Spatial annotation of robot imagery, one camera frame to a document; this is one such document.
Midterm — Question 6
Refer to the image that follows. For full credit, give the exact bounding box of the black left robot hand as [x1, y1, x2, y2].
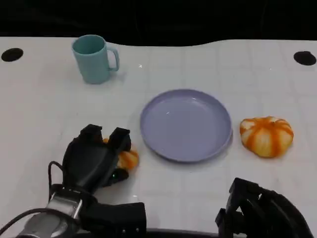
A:
[61, 123, 132, 196]

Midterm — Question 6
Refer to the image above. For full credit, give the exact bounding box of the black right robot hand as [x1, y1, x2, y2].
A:
[214, 177, 313, 238]

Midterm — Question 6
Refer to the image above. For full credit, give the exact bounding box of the orange and white bread roll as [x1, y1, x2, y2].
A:
[239, 116, 295, 159]
[103, 138, 140, 172]

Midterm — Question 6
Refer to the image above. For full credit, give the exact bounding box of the pale green mug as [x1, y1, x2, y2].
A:
[71, 34, 120, 84]

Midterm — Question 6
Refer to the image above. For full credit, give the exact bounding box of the lilac plate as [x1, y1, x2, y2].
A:
[139, 89, 233, 163]

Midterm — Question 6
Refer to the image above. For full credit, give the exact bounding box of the black table grommet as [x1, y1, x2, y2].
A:
[1, 48, 24, 62]
[293, 51, 317, 66]

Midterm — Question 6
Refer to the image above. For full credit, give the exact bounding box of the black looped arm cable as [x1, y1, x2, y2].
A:
[48, 161, 65, 190]

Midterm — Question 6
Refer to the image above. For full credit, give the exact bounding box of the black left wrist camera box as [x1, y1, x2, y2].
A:
[80, 202, 147, 238]

